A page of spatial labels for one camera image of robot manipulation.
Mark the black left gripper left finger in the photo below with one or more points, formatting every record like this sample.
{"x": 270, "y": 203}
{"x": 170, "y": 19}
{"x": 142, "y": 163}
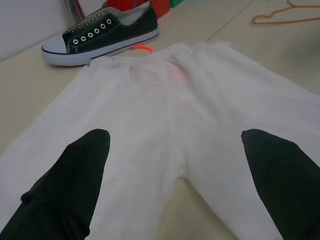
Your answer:
{"x": 62, "y": 190}

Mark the small red plastic bin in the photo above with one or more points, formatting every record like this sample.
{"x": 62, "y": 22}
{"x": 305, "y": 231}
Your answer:
{"x": 120, "y": 2}

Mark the green plastic bin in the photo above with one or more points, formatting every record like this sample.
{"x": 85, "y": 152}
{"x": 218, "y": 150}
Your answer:
{"x": 178, "y": 3}

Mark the large red plastic bin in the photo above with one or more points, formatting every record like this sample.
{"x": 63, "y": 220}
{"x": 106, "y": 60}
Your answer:
{"x": 162, "y": 7}

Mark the silver metal cylinder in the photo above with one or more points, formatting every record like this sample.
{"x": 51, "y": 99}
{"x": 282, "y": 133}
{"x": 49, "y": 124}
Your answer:
{"x": 72, "y": 7}

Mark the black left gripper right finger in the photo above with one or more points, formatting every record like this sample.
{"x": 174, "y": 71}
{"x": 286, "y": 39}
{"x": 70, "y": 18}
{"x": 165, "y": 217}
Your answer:
{"x": 287, "y": 187}

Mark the neon orange plastic hanger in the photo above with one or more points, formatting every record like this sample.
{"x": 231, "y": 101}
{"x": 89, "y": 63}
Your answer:
{"x": 143, "y": 46}

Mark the black and white sneaker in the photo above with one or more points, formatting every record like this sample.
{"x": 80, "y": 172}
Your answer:
{"x": 112, "y": 35}

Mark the white trousers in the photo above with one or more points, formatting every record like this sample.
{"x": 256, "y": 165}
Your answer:
{"x": 160, "y": 112}

